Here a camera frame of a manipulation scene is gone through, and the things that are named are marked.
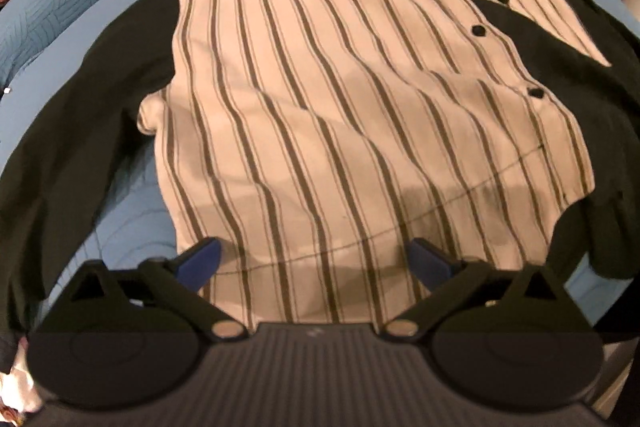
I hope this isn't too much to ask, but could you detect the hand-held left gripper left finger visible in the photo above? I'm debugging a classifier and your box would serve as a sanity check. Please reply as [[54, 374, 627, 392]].
[[67, 236, 250, 341]]

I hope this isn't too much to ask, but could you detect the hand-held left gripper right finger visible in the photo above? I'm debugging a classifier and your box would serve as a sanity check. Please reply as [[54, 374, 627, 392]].
[[384, 237, 574, 341]]

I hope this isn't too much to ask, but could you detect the black and white striped shirt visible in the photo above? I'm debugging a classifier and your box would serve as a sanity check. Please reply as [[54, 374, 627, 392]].
[[0, 0, 640, 338]]

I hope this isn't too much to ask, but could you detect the striped black-sleeved shirt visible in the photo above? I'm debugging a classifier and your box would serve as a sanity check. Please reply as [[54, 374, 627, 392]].
[[0, 0, 640, 338]]

